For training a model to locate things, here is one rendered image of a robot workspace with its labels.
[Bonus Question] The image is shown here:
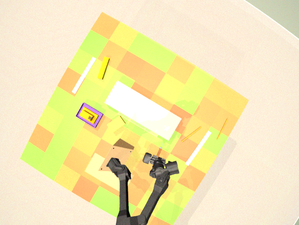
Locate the white flat bar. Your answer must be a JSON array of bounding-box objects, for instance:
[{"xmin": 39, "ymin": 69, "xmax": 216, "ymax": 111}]
[
  {"xmin": 185, "ymin": 131, "xmax": 211, "ymax": 166},
  {"xmin": 72, "ymin": 57, "xmax": 96, "ymax": 93}
]

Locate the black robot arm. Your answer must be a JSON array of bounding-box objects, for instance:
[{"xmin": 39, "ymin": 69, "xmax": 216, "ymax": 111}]
[{"xmin": 106, "ymin": 158, "xmax": 179, "ymax": 225}]

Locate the white rectangular panel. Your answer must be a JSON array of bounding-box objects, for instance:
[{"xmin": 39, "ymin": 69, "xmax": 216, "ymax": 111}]
[{"xmin": 104, "ymin": 81, "xmax": 182, "ymax": 141}]

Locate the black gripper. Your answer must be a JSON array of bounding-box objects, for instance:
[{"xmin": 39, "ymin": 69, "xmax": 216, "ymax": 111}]
[{"xmin": 142, "ymin": 152, "xmax": 166, "ymax": 166}]

